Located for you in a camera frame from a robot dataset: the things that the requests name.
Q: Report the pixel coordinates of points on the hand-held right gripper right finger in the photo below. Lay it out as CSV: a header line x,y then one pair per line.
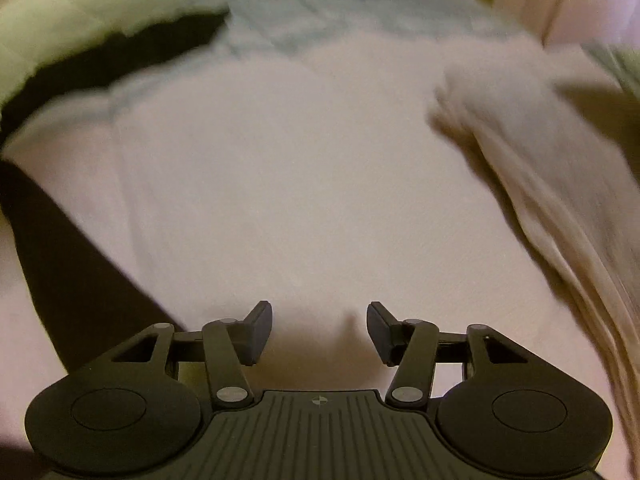
x,y
380,331

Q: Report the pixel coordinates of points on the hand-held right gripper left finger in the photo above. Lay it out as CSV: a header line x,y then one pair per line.
x,y
257,331

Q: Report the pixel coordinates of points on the folded beige blanket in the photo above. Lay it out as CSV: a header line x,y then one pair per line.
x,y
545,175

